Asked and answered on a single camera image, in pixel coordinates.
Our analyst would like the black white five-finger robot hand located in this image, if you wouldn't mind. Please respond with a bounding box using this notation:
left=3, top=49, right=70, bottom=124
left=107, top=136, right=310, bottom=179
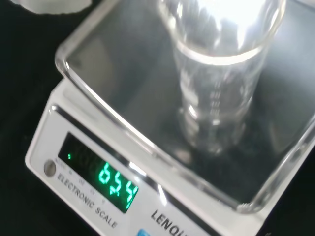
left=20, top=0, right=92, bottom=15

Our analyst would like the white electronic balance steel pan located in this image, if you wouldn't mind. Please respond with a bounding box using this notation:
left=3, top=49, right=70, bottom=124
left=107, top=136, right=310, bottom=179
left=24, top=0, right=315, bottom=236

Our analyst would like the black table cloth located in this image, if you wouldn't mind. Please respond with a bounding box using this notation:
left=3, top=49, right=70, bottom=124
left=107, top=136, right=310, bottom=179
left=0, top=0, right=140, bottom=236

